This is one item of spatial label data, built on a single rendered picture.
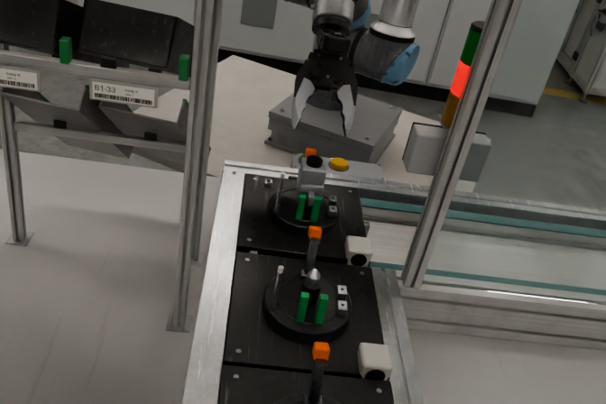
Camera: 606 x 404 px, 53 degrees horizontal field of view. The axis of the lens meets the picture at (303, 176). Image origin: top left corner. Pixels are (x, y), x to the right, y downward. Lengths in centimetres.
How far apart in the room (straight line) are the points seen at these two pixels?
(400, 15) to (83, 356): 102
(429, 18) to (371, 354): 340
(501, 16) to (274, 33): 336
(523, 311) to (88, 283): 78
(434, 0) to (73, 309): 339
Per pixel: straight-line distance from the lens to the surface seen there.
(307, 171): 110
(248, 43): 421
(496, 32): 88
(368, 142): 151
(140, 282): 116
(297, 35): 416
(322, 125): 154
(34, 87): 87
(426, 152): 97
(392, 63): 153
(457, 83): 94
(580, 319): 125
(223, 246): 110
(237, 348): 91
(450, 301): 114
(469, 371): 115
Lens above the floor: 165
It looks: 32 degrees down
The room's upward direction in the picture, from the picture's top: 11 degrees clockwise
